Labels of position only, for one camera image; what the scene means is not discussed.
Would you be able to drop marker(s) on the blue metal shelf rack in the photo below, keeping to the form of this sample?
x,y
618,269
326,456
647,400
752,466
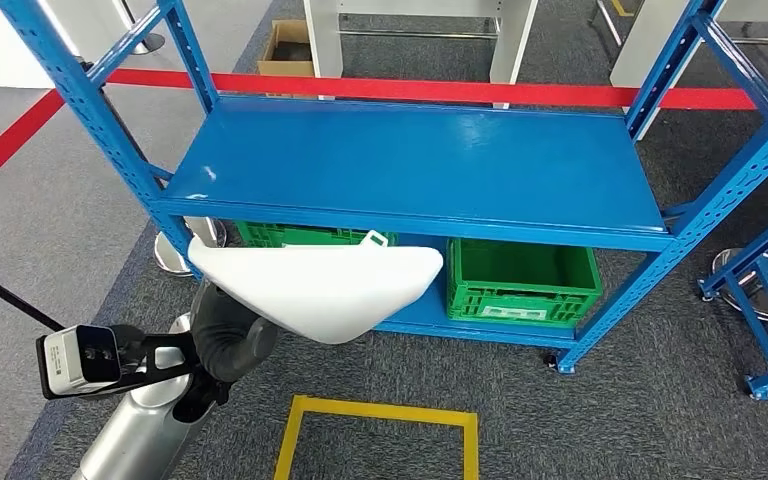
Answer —
x,y
424,159

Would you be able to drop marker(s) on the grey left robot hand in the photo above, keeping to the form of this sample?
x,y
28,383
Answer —
x,y
232,344

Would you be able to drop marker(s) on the open cardboard box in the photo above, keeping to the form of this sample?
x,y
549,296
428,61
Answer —
x,y
288,67

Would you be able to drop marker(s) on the steel tube frame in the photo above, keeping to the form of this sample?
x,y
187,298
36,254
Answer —
x,y
608,20

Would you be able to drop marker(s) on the white bench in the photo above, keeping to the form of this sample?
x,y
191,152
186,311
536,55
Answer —
x,y
324,40

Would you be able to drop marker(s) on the green plastic crate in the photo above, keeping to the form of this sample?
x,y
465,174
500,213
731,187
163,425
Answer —
x,y
523,305
291,235

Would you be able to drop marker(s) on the steel barrier stanchion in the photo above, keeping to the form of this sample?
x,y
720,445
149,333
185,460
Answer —
x,y
752,306
149,43
168,255

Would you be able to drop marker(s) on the white plastic part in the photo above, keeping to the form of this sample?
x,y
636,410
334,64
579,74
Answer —
x,y
324,291

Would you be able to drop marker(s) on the white cabinet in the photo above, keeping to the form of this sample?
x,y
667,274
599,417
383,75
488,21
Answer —
x,y
642,46

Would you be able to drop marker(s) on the red barrier belt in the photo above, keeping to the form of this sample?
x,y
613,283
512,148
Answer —
x,y
424,89
6,146

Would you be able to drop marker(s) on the white plinth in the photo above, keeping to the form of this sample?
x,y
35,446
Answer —
x,y
0,46

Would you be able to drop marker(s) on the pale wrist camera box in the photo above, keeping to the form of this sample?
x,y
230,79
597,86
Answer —
x,y
76,361

